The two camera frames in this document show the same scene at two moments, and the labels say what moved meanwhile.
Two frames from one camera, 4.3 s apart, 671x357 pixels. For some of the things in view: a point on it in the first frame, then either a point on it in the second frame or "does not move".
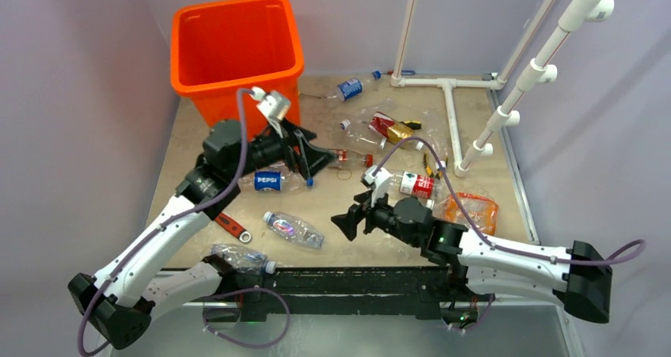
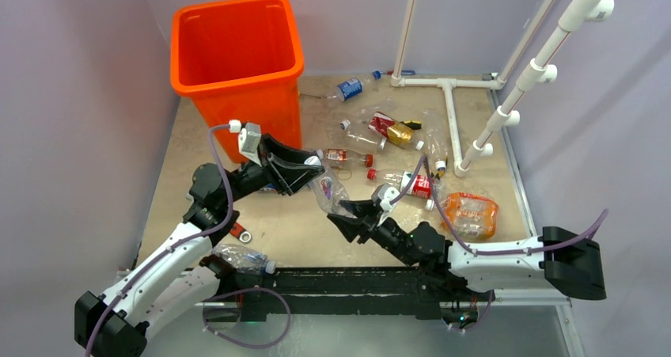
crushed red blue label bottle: x=294 y=229 -> x=328 y=190
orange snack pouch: x=483 y=211 does not move
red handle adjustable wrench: x=233 y=227 does not move
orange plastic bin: x=220 y=47 does not move
